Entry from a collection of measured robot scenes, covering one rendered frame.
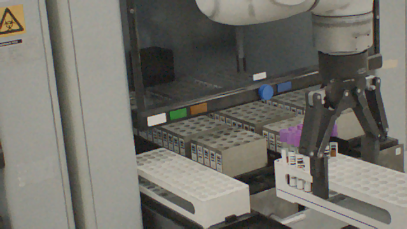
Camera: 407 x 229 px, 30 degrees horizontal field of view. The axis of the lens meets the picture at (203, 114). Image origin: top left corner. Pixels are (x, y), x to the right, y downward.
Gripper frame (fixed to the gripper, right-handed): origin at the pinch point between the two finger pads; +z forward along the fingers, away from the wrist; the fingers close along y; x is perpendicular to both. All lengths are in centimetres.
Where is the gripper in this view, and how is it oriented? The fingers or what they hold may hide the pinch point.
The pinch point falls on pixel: (345, 174)
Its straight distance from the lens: 125.3
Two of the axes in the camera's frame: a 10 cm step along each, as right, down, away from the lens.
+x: -5.5, -2.0, 8.1
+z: 0.8, 9.6, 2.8
